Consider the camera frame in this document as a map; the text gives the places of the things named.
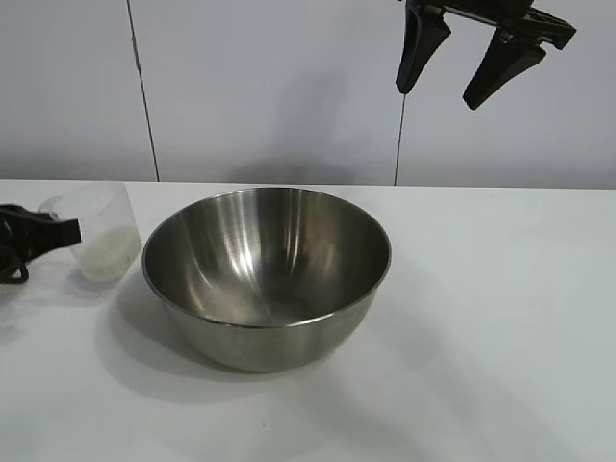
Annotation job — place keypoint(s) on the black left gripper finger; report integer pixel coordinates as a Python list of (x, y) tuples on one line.
[(19, 214), (48, 236)]

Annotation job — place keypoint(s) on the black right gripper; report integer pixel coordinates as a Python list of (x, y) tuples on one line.
[(548, 29)]

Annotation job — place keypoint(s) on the translucent plastic measuring cup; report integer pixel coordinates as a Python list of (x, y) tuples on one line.
[(108, 212)]

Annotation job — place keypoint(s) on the white rice grains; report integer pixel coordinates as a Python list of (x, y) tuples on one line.
[(110, 255)]

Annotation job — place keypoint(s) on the stainless steel mixing bowl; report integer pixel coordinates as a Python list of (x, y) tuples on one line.
[(269, 269)]

